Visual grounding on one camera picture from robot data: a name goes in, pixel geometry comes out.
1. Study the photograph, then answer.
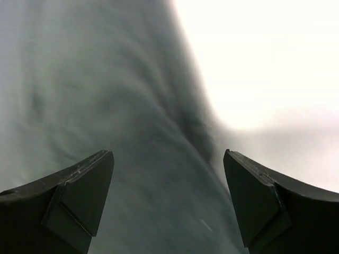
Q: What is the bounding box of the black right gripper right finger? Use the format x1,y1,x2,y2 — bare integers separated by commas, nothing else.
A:
223,149,338,254

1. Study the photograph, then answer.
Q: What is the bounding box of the zebra and grey plush pillowcase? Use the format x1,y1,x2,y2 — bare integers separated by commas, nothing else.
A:
1,1,246,253

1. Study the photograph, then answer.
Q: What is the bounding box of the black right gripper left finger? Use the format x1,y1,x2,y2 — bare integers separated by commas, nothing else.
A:
1,150,114,254

